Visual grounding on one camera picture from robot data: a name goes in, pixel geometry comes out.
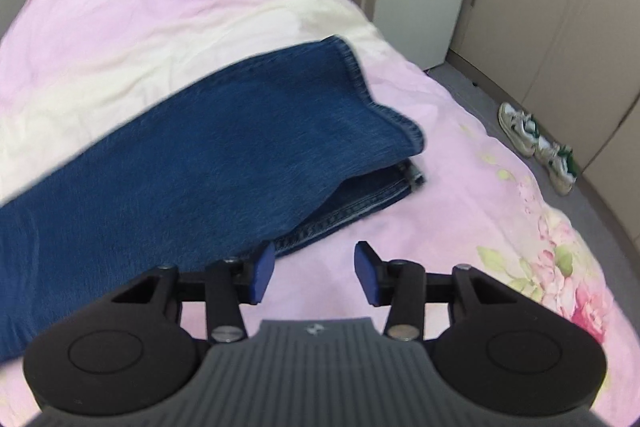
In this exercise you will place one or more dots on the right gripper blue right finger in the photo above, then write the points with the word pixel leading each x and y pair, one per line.
pixel 397 284

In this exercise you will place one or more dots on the beige wardrobe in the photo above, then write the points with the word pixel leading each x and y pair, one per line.
pixel 573 64

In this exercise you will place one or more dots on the pink floral duvet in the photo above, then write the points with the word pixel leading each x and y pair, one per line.
pixel 72 70

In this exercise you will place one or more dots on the blue denim jeans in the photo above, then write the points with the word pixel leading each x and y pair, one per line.
pixel 285 147

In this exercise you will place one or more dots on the white green sneaker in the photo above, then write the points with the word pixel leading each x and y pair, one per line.
pixel 560 164
pixel 520 128

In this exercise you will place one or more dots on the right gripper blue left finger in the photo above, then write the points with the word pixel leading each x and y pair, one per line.
pixel 231 283

